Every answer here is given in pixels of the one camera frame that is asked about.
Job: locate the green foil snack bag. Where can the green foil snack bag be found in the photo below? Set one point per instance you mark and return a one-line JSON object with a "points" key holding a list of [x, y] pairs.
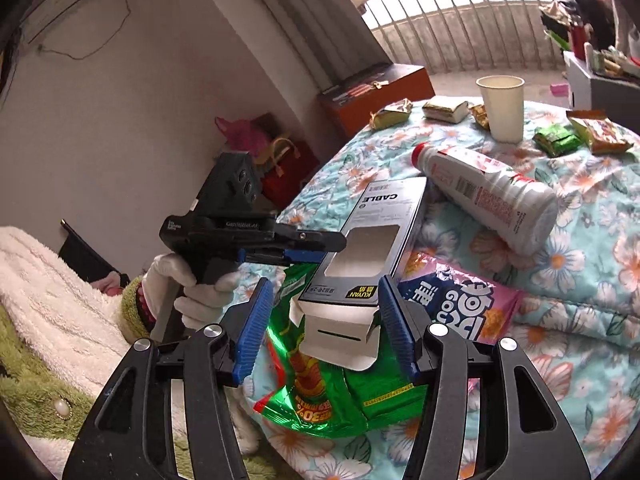
{"points": [[325, 400]]}

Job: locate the person's left hand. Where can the person's left hand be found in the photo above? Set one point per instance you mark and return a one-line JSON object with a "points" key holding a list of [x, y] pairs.
{"points": [[200, 305]]}

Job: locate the floral blanket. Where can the floral blanket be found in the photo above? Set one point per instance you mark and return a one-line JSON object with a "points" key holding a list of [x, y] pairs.
{"points": [[575, 280]]}

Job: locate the white bottle red label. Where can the white bottle red label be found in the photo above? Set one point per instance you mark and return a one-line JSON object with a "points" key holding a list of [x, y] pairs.
{"points": [[500, 200]]}

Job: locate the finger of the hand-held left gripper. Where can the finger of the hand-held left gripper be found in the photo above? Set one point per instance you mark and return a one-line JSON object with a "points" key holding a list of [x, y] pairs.
{"points": [[315, 240], [300, 256]]}

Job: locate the white paper cup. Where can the white paper cup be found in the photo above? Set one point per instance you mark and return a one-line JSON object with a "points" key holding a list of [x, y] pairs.
{"points": [[505, 110]]}

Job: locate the black and white cardboard box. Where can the black and white cardboard box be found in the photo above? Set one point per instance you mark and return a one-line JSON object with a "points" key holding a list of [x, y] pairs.
{"points": [[380, 210]]}

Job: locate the yellow green snack packet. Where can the yellow green snack packet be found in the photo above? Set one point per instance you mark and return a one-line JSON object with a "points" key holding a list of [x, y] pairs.
{"points": [[392, 114]]}

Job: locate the gold snack wrapper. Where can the gold snack wrapper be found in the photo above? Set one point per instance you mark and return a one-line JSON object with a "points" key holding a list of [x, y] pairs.
{"points": [[445, 110]]}

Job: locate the orange wooden cabinet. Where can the orange wooden cabinet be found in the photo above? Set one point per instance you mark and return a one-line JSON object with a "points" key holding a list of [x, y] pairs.
{"points": [[395, 90]]}

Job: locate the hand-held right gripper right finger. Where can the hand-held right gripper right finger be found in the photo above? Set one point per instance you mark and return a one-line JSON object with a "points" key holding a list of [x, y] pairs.
{"points": [[397, 330]]}

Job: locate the pink cup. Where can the pink cup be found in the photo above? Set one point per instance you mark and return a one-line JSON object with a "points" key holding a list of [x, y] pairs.
{"points": [[559, 89]]}

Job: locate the green fuzzy jacket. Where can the green fuzzy jacket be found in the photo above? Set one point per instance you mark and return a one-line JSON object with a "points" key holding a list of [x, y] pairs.
{"points": [[30, 390]]}

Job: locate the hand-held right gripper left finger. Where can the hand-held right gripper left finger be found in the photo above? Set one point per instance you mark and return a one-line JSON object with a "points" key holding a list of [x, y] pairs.
{"points": [[252, 330]]}

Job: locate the metal window grille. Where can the metal window grille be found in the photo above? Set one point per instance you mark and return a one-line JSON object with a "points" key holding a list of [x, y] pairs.
{"points": [[450, 10]]}

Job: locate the dark cloth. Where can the dark cloth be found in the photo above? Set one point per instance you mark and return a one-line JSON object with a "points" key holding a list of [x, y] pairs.
{"points": [[87, 260]]}

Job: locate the grey curtain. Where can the grey curtain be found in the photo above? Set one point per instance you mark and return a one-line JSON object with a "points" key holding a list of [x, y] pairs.
{"points": [[310, 15]]}

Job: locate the white storage box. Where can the white storage box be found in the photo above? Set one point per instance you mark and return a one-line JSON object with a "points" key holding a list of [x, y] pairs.
{"points": [[582, 80]]}

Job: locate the orange snack packet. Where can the orange snack packet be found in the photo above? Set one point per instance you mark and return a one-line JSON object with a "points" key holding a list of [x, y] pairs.
{"points": [[600, 132]]}

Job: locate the dark bundle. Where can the dark bundle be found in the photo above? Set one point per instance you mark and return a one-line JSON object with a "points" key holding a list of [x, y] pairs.
{"points": [[587, 2]]}

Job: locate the pink plastic bag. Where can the pink plastic bag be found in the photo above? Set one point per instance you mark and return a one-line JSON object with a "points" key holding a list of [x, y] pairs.
{"points": [[245, 135]]}

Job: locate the small gold wrapper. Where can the small gold wrapper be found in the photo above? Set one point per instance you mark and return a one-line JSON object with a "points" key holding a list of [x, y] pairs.
{"points": [[480, 116]]}

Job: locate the person's left forearm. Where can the person's left forearm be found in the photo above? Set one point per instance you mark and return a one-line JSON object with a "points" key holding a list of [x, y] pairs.
{"points": [[55, 300]]}

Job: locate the pink and blue snack bag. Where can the pink and blue snack bag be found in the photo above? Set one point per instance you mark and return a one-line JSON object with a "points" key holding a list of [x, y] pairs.
{"points": [[465, 310]]}

